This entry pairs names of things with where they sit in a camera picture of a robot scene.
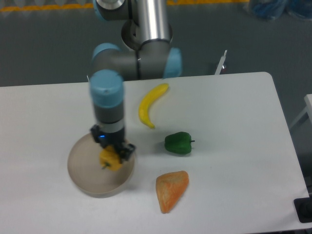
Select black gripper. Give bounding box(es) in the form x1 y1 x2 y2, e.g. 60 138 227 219
90 124 136 164

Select yellow toy bell pepper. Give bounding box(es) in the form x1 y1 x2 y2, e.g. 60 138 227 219
99 145 122 171

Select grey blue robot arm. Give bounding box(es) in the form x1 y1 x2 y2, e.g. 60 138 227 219
89 0 182 163

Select beige round plate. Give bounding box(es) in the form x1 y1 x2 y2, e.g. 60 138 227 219
67 134 136 198

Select green toy bell pepper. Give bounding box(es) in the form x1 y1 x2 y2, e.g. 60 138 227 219
164 132 195 155

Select yellow toy banana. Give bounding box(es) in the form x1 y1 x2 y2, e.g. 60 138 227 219
138 83 169 129

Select orange toy bread wedge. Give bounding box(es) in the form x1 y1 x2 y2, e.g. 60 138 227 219
156 171 189 214

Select black device at table edge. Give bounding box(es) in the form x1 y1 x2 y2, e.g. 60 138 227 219
293 197 312 223

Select blue plastic bags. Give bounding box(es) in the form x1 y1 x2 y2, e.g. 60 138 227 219
247 0 312 20

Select white metal bracket strut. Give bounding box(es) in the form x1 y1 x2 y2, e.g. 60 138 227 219
214 50 227 75

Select white frame at right edge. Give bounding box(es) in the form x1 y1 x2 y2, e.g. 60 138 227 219
289 94 312 133

